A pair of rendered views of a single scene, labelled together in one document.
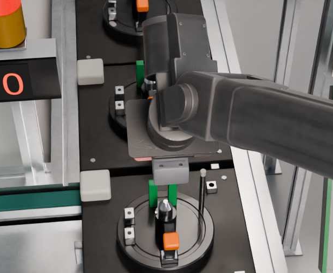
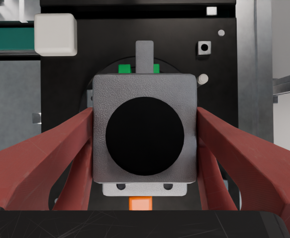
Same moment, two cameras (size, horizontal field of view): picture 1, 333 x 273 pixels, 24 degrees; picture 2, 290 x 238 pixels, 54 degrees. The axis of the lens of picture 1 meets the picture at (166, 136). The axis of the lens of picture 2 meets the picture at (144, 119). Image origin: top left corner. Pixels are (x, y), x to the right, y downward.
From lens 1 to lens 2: 0.89 m
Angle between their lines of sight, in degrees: 42
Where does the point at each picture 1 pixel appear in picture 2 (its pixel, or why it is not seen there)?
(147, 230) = not seen: hidden behind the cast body
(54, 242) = (21, 88)
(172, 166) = (147, 188)
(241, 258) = not seen: hidden behind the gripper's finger
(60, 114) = not seen: outside the picture
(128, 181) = (100, 28)
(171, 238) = (141, 205)
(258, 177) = (262, 32)
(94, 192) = (52, 50)
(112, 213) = (78, 78)
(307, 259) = (281, 107)
